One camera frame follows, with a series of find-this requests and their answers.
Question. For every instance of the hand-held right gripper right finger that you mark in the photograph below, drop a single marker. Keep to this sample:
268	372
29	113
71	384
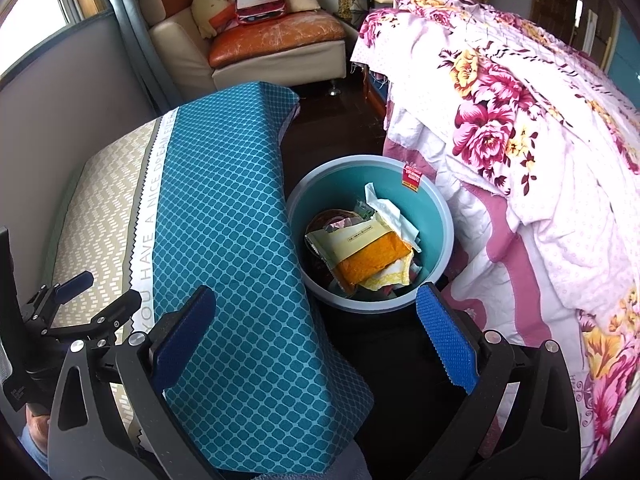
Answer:
447	340

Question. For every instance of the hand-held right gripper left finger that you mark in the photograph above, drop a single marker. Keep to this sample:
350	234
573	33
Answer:
182	335

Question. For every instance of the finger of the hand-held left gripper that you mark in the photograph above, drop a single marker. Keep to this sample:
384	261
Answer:
75	281
117	307

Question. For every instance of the yellow green tissue packet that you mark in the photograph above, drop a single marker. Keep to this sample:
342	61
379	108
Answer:
387	277

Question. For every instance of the teal plastic bin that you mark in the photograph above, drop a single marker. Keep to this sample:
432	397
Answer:
430	240

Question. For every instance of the white tissue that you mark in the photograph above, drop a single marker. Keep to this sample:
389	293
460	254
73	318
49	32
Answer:
392	210

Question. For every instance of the cream foil packet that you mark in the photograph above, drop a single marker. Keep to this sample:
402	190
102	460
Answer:
345	240

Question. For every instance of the person's left hand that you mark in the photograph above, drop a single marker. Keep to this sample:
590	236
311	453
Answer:
36	435

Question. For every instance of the teal beige patterned mattress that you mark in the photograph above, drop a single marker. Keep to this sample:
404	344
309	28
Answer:
225	210

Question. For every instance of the blue grey fleece cloth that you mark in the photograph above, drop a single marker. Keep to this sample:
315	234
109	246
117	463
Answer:
350	465

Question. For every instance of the pink floral quilt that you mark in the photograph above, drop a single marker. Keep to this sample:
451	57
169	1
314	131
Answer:
550	185

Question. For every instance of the grey blue curtain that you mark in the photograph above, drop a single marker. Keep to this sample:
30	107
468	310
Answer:
135	35

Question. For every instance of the cream leather sofa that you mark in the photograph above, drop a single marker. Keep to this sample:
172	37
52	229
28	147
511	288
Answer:
175	45

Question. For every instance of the window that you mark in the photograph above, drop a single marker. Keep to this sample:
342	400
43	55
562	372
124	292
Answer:
35	5

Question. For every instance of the yellow plush pillow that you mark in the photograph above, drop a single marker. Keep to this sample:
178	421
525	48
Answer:
212	2

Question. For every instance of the orange seat cushion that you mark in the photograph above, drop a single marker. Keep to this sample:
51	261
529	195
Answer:
280	35

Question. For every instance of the brown wooden door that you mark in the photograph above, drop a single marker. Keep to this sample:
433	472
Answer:
555	5

